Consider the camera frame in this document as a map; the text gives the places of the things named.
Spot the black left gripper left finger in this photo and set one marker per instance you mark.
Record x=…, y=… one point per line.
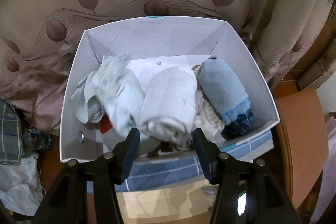
x=66, y=200

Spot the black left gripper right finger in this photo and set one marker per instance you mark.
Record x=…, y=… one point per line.
x=247, y=193

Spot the pale blue underwear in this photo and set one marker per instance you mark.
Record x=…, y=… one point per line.
x=112, y=89

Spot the white patterned underwear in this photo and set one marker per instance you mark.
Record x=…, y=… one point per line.
x=196, y=110

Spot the wooden drawer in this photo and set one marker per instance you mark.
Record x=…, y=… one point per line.
x=190, y=201

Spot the white crumpled fabric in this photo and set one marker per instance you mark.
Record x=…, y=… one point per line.
x=21, y=189

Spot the dark patterned fabric bundle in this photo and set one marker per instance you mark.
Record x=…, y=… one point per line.
x=41, y=141

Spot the blue checked cloth cover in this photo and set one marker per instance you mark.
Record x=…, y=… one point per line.
x=153, y=175

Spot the orange wooden chair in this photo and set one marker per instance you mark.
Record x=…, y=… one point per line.
x=300, y=140

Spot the green plaid fabric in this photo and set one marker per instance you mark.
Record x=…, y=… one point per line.
x=13, y=147

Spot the white cardboard storage box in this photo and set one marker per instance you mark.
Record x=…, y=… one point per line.
x=149, y=45

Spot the beige leaf-print curtain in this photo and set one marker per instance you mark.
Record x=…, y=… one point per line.
x=39, y=39

